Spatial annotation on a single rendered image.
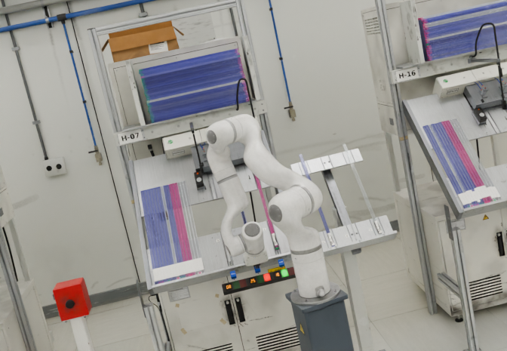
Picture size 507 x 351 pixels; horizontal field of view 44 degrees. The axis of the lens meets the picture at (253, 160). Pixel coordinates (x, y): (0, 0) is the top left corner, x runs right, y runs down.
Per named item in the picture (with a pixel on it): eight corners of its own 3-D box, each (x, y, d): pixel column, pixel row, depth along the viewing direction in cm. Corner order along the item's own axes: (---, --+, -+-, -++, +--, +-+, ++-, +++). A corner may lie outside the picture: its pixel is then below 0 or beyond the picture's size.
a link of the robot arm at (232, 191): (201, 188, 248) (232, 259, 247) (238, 172, 251) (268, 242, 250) (200, 189, 257) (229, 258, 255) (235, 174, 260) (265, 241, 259)
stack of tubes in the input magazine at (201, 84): (250, 101, 313) (239, 47, 308) (150, 123, 309) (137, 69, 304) (247, 100, 325) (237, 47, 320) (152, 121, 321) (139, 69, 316)
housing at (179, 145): (262, 145, 323) (260, 128, 312) (169, 166, 319) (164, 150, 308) (258, 133, 328) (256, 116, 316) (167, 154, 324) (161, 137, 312)
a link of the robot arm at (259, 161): (291, 229, 229) (318, 214, 240) (305, 209, 221) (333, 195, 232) (210, 134, 246) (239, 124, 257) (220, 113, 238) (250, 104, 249)
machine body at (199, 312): (316, 363, 324) (293, 251, 313) (184, 398, 318) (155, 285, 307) (293, 314, 388) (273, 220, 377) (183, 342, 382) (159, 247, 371)
